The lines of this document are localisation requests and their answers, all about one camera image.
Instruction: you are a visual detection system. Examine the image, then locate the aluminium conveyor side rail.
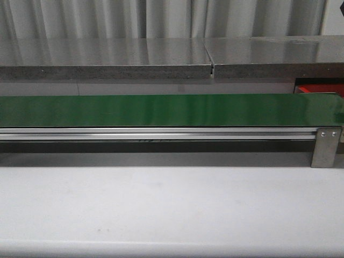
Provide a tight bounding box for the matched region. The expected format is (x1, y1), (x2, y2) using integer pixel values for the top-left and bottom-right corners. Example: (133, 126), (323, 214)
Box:
(1, 127), (317, 141)

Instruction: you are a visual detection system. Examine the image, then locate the grey pleated curtain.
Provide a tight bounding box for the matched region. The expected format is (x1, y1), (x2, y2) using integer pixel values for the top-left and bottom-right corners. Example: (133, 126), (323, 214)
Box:
(1, 1), (326, 39)

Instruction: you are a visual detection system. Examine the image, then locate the green conveyor belt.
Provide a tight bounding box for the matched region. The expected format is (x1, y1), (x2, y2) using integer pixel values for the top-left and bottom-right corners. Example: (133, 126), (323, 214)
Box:
(1, 94), (343, 127)

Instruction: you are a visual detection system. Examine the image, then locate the left steel counter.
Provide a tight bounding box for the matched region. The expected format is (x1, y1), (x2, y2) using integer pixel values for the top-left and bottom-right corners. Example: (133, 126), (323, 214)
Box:
(1, 38), (212, 81)

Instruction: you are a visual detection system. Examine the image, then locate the steel counter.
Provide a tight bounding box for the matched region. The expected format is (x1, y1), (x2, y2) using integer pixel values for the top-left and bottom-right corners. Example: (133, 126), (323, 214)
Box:
(1, 38), (212, 81)
(204, 35), (343, 79)

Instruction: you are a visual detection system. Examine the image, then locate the steel conveyor support bracket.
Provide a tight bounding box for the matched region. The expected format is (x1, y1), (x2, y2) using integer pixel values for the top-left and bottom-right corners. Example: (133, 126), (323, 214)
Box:
(311, 127), (341, 168)

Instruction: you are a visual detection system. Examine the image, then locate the red plastic bin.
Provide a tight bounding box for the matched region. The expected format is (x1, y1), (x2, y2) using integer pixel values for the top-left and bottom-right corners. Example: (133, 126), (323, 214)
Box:
(294, 84), (344, 98)

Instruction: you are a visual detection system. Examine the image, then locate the right steel counter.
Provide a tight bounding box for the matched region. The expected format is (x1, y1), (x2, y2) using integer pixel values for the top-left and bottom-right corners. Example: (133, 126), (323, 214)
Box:
(204, 35), (343, 79)

